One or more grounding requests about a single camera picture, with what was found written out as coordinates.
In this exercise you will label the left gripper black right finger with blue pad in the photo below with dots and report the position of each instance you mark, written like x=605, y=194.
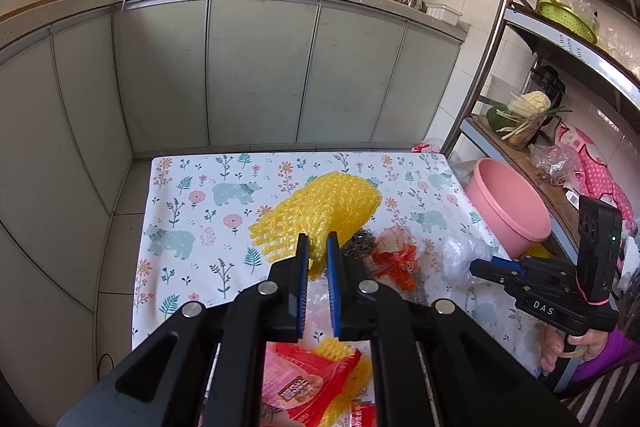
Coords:
x=433, y=365

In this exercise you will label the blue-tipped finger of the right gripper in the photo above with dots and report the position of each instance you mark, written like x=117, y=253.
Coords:
x=506, y=268

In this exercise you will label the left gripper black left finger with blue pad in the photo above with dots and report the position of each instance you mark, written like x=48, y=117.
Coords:
x=203, y=366

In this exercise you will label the red snack wrapper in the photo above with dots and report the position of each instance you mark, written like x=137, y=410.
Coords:
x=327, y=386

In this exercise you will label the orange clear plastic bag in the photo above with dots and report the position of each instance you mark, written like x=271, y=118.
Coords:
x=396, y=257

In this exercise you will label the yellow bubble wrap sheet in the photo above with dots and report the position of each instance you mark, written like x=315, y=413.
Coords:
x=335, y=202

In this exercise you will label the purple sleeve forearm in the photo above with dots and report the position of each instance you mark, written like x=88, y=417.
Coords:
x=618, y=350

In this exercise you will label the grey kitchen cabinets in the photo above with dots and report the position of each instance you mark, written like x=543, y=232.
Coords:
x=93, y=91

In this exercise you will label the person's right hand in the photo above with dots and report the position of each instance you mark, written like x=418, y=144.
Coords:
x=554, y=347

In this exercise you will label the pink plastic basin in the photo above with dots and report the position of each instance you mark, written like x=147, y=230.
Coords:
x=509, y=205

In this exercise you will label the clear bag of nuts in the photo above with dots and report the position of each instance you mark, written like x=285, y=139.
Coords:
x=557, y=164

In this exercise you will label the pink polka dot plush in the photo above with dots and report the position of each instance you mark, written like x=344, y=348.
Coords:
x=593, y=176

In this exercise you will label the floral bear tablecloth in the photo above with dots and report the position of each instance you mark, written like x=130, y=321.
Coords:
x=196, y=245

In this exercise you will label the striped clothing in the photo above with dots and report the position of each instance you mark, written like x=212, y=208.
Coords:
x=611, y=400

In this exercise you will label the cauliflower and scallions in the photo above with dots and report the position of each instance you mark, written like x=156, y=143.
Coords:
x=517, y=121

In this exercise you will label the black blender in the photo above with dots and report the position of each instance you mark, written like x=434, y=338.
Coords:
x=547, y=89

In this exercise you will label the metal shelving rack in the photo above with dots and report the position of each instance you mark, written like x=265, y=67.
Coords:
x=604, y=91

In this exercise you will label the white plastic container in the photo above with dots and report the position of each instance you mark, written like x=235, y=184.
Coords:
x=444, y=13

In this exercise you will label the green plastic colander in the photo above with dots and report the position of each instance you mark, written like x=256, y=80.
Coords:
x=563, y=15

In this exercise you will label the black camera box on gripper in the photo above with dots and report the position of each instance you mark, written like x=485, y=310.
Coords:
x=600, y=231

